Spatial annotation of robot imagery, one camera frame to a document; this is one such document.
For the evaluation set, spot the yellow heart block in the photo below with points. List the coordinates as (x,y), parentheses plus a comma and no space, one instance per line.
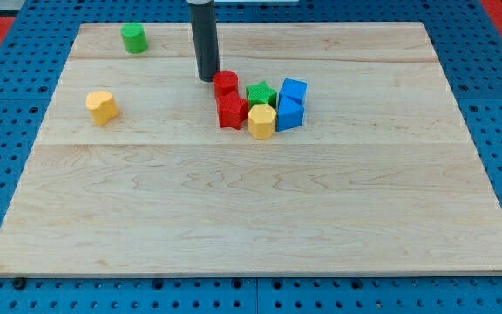
(101,106)

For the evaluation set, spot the yellow hexagon block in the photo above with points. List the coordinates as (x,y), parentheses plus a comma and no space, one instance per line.
(261,121)

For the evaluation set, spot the red star block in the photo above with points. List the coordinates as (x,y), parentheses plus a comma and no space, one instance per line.
(232,110)

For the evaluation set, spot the blue pentagon block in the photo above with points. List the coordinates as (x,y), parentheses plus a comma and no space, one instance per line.
(289,115)

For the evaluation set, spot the green star block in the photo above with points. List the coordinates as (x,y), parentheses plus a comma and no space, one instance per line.
(261,93)

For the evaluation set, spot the light wooden board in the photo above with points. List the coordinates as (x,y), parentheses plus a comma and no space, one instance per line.
(382,178)

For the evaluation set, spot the red cylinder block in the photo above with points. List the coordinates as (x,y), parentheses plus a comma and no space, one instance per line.
(225,82)

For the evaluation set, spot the blue cube block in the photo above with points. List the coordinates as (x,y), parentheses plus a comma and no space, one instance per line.
(294,89)

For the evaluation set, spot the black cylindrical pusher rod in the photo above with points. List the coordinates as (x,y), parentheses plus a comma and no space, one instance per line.
(205,39)

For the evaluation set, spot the green cylinder block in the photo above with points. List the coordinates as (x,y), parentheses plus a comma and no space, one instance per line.
(134,38)

